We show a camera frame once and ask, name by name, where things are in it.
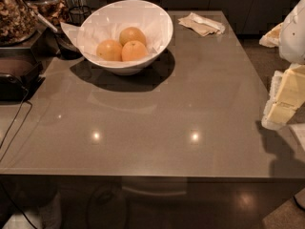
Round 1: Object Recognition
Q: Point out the black power cable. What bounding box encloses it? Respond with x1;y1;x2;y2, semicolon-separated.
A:
0;85;33;162

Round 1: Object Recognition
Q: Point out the black wire basket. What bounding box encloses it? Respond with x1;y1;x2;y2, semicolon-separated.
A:
69;6;92;26

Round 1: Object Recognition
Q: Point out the white paper bowl liner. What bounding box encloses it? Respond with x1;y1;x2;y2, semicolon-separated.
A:
61;12;173;57

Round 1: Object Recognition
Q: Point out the dark small bowl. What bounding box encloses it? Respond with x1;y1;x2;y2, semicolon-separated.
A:
55;33;81;57

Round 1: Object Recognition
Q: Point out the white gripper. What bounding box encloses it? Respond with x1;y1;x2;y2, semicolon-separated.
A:
259;0;305;130

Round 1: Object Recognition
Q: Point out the small glass snack jar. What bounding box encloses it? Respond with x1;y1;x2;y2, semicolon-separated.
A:
26;0;70;27

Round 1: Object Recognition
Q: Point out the white ceramic bowl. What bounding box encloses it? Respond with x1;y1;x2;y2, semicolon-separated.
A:
84;0;172;75

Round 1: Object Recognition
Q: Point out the crumpled paper napkin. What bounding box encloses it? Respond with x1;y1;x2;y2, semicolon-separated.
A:
178;12;226;36

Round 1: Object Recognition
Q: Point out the white spoon handle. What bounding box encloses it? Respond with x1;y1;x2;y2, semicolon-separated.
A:
30;9;58;33

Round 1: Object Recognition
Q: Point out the large glass snack jar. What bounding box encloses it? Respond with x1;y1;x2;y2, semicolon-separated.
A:
0;0;36;47

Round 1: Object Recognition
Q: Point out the orange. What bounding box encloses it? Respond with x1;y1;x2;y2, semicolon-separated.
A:
96;39;122;61
119;27;147;46
122;40;148;61

